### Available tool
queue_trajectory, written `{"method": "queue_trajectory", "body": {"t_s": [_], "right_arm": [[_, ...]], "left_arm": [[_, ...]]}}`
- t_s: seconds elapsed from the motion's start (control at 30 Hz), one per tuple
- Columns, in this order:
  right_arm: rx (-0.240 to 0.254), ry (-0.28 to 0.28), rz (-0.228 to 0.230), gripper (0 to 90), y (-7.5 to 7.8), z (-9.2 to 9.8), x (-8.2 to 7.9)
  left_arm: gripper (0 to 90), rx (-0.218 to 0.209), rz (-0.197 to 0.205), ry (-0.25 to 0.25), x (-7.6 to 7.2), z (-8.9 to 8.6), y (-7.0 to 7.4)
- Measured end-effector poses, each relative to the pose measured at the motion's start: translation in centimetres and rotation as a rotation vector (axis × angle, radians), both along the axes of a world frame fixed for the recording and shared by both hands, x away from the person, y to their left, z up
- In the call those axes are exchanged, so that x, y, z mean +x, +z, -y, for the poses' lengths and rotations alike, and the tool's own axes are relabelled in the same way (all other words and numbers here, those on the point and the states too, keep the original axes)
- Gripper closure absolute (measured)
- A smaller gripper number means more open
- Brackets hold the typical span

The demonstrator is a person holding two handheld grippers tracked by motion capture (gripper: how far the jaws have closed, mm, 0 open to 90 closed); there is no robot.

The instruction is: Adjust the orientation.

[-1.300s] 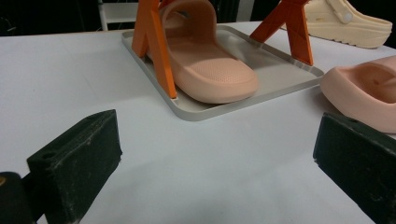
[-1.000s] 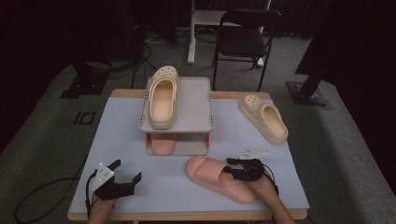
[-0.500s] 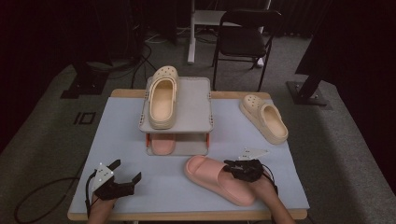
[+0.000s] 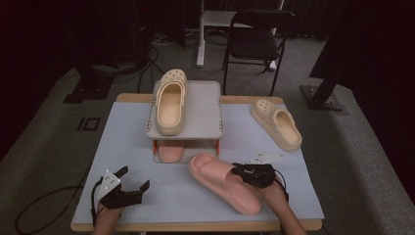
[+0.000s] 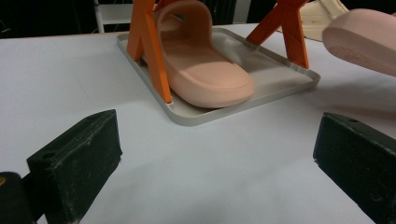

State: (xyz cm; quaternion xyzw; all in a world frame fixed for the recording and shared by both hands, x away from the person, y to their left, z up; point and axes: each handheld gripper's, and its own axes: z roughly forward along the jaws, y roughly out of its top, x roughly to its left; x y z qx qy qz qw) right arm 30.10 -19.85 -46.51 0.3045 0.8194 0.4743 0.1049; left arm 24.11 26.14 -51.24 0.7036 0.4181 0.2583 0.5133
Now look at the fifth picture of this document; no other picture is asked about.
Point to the white desk frame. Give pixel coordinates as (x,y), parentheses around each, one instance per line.
(115,15)

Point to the pink slide sandal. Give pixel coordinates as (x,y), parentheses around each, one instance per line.
(364,40)
(205,74)

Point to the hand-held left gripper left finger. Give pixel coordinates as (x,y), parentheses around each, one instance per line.
(77,161)

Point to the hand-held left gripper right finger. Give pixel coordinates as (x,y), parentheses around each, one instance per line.
(361,161)

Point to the grey two-tier shoe rack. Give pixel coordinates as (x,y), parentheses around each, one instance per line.
(277,81)

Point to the cream clog shoe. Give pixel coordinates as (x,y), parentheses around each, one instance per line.
(317,21)

